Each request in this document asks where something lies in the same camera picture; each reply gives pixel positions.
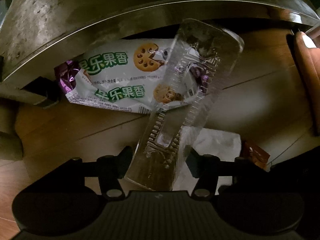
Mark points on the clear plastic cookie tray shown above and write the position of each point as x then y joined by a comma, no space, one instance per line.
200,60

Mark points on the brown snack wrapper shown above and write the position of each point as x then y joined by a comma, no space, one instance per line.
255,154

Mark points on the purple white cookie wrapper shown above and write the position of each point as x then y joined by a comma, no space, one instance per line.
125,75

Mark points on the white crumpled paper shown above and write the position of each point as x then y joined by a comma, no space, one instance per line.
223,144

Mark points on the person finger with nail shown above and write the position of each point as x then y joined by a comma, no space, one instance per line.
307,56

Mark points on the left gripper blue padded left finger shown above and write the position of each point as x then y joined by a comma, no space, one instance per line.
121,162

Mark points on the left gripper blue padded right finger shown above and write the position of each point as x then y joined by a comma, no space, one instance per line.
196,164

